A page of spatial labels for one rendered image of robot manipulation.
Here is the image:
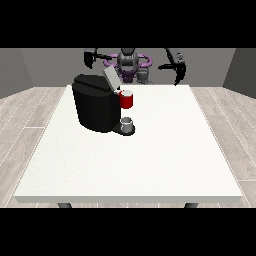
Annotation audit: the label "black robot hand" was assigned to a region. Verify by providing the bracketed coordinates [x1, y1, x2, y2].
[157, 61, 187, 87]
[83, 48, 99, 70]

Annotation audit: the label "pale grey machine lid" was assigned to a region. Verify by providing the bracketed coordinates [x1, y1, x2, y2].
[102, 65, 121, 91]

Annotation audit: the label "small grey coffee pod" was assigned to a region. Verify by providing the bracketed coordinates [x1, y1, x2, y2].
[136, 68, 150, 85]

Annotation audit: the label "black coffee machine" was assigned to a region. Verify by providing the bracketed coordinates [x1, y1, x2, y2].
[71, 73, 136, 136]

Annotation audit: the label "red pod holder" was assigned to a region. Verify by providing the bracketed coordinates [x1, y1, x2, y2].
[118, 89, 135, 110]

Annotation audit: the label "grey robot trunk purple rings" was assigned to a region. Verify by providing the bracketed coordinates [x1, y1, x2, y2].
[102, 48, 154, 84]

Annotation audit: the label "small grey cup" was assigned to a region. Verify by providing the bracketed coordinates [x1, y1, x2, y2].
[119, 116, 134, 134]

